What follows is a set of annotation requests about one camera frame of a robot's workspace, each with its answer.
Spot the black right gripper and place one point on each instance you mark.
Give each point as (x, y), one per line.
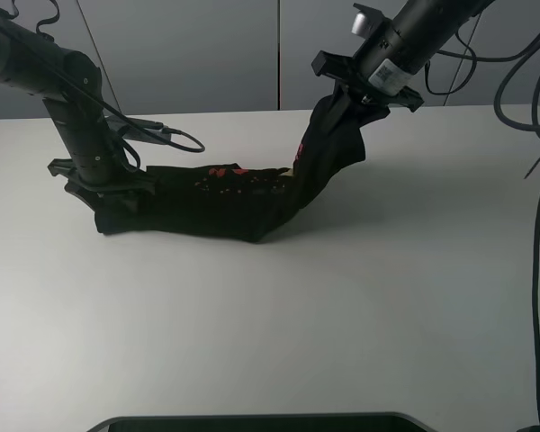
(387, 85)

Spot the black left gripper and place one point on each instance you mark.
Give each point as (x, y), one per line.
(103, 181)

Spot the black printed t-shirt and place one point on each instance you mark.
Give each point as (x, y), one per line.
(231, 202)

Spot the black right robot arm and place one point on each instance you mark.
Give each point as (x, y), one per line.
(394, 51)

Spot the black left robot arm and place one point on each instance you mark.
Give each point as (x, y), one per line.
(70, 87)

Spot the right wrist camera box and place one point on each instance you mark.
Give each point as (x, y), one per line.
(367, 21)

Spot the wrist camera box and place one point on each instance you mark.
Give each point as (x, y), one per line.
(367, 21)
(128, 133)

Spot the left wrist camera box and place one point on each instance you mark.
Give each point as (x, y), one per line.
(128, 133)

